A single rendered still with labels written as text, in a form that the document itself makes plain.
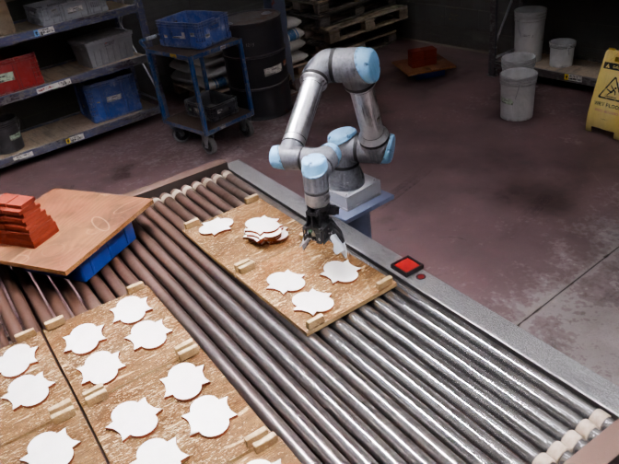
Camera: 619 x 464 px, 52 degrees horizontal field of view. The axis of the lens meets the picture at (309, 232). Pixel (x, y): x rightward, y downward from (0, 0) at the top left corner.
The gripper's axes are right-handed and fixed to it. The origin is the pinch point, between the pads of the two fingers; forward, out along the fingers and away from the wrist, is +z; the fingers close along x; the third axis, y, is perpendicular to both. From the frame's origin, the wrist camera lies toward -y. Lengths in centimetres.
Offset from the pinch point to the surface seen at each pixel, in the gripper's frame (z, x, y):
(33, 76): 45, -377, -219
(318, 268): 6.2, -2.8, 0.9
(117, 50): 44, -346, -293
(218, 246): 7.8, -43.8, -1.7
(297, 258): 6.6, -12.1, -2.7
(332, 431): 6, 29, 61
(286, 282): 5.3, -8.6, 12.0
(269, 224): 1.6, -27.7, -12.2
